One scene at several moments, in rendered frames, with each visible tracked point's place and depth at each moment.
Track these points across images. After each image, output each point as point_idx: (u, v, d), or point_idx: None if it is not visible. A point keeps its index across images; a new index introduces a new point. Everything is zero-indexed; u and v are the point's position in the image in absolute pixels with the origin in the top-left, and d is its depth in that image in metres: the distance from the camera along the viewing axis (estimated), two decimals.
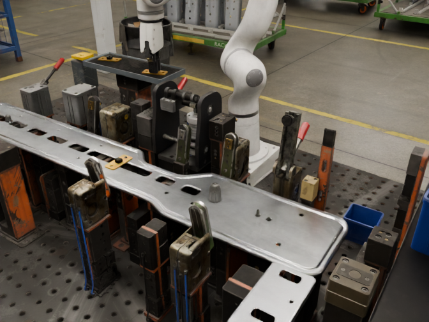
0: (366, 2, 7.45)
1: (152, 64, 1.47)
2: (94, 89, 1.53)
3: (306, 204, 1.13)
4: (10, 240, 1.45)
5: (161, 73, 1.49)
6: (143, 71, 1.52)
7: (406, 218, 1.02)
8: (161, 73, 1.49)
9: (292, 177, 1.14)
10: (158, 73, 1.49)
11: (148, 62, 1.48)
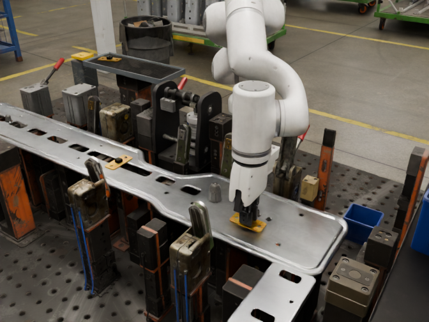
0: (366, 2, 7.45)
1: (244, 214, 1.00)
2: (94, 89, 1.53)
3: (306, 204, 1.13)
4: (10, 240, 1.45)
5: (255, 228, 1.02)
6: (232, 216, 1.06)
7: (406, 218, 1.02)
8: (255, 229, 1.01)
9: (292, 177, 1.14)
10: (252, 228, 1.02)
11: None
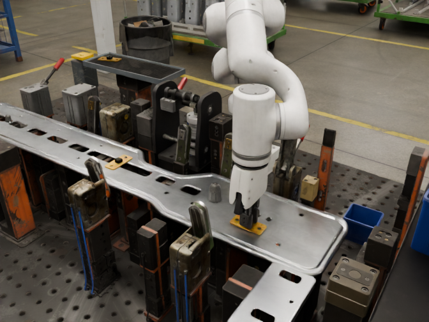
0: (366, 2, 7.45)
1: (244, 217, 1.01)
2: (94, 89, 1.53)
3: (306, 204, 1.13)
4: (10, 240, 1.45)
5: (255, 230, 1.02)
6: (232, 218, 1.06)
7: (406, 218, 1.02)
8: (255, 232, 1.02)
9: (292, 177, 1.14)
10: (252, 230, 1.02)
11: None
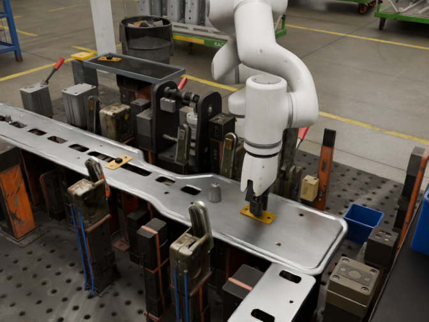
0: (366, 2, 7.45)
1: (255, 205, 1.04)
2: (94, 89, 1.53)
3: (306, 204, 1.13)
4: (10, 240, 1.45)
5: (265, 220, 1.06)
6: (242, 208, 1.10)
7: (406, 218, 1.02)
8: (265, 220, 1.05)
9: (292, 177, 1.14)
10: (262, 220, 1.06)
11: None
